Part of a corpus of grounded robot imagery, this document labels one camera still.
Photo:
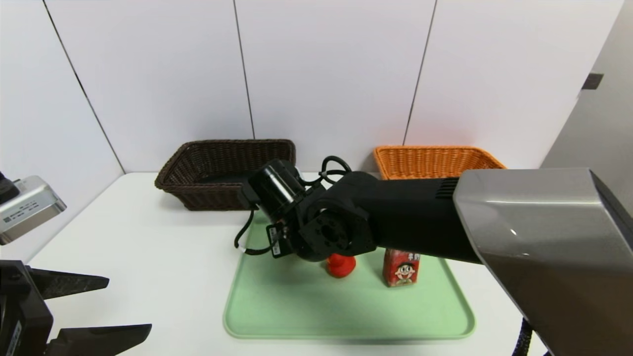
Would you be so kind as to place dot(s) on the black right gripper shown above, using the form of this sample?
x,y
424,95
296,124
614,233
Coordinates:
x,y
275,241

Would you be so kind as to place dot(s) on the light green plastic tray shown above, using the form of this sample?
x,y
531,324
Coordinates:
x,y
346,306

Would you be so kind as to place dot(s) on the dark brown wicker basket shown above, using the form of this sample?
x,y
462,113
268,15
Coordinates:
x,y
198,198

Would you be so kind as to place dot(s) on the orange wicker basket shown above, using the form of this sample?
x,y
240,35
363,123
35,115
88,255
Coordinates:
x,y
430,160

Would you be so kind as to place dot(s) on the black leather pouch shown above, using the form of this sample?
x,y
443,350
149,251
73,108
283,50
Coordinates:
x,y
222,178

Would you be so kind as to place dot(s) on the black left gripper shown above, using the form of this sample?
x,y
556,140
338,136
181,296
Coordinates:
x,y
20,321

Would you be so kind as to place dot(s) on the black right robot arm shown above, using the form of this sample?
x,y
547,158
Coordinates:
x,y
420,217

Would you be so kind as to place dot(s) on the red milk carton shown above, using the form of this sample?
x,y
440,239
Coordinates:
x,y
401,269

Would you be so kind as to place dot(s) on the red rubber duck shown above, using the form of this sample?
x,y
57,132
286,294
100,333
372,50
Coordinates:
x,y
340,267

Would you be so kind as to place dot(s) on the dark wall bracket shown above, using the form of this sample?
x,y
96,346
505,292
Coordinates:
x,y
590,81

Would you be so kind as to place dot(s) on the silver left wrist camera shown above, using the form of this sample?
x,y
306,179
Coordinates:
x,y
29,207

